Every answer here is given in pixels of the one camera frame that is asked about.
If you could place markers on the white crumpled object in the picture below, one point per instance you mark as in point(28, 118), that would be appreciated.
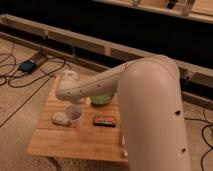
point(60, 119)

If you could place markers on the white bottle lying down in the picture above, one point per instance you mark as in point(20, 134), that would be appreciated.
point(124, 147)

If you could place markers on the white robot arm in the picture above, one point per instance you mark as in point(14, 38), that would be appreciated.
point(150, 107)

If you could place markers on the wooden folding table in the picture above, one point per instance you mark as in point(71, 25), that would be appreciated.
point(85, 142)

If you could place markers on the white ceramic cup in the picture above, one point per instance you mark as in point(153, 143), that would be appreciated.
point(74, 114)

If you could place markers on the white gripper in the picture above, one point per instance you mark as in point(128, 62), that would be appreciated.
point(67, 88)

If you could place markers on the green ceramic bowl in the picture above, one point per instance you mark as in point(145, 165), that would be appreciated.
point(101, 100)

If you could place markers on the black power strip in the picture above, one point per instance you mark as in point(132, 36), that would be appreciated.
point(34, 62)

